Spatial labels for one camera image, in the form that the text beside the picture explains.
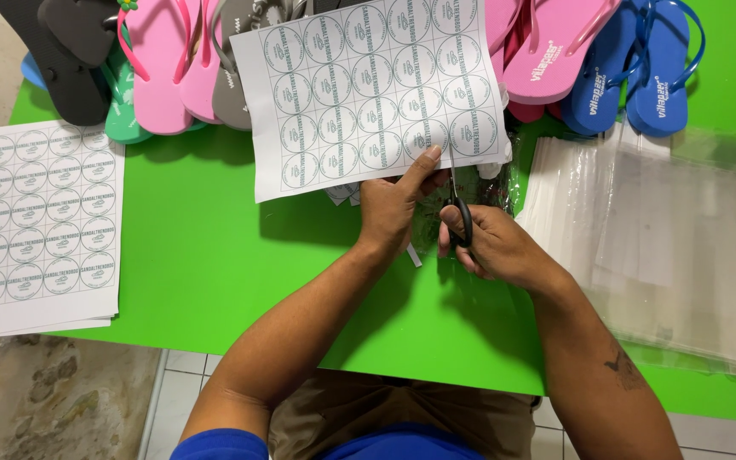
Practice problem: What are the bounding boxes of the person's right hand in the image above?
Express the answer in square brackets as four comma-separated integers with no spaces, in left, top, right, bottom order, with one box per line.
[437,204,572,296]

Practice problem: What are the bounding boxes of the person's left hand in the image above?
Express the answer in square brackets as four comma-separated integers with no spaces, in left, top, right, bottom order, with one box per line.
[358,145,450,258]

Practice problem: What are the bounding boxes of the black handled scissors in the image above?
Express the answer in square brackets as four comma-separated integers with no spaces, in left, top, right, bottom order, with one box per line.
[445,146,476,250]

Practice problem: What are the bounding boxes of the white round sticker sheet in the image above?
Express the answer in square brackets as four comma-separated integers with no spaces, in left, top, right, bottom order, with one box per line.
[229,0,513,204]

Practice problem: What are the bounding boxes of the white paper scraps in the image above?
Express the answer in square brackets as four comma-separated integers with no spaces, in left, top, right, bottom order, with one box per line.
[325,183,362,207]

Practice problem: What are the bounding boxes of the clear bag with cut stickers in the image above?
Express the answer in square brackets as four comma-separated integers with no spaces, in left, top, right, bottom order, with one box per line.
[406,131,523,258]

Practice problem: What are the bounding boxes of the dark pink flip-flop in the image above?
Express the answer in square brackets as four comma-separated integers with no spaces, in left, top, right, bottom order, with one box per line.
[506,100,564,124]

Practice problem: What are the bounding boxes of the stack of clear plastic bags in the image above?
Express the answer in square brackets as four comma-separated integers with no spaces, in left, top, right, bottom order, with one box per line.
[514,120,736,385]

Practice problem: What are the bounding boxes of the person's khaki trousers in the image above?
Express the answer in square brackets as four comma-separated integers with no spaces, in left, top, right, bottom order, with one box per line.
[268,369,543,460]

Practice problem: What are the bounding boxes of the person's blue shirt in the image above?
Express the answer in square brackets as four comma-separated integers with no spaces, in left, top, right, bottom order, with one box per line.
[170,422,487,460]

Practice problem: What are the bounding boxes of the teal green flip-flop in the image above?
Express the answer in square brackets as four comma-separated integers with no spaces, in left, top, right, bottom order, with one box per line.
[96,22,153,145]

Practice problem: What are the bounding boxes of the stack of white sticker sheets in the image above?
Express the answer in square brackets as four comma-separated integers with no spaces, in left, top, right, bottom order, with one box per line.
[0,119,127,341]

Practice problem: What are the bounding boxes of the dark grey flip-flop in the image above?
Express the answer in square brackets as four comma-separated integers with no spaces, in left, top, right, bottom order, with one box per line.
[37,0,121,69]

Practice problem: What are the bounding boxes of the black flip-flop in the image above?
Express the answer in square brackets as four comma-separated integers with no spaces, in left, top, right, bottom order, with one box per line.
[0,0,113,127]

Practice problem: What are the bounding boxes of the light blue flip-flop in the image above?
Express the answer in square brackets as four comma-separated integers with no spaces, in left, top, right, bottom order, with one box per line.
[20,52,48,92]

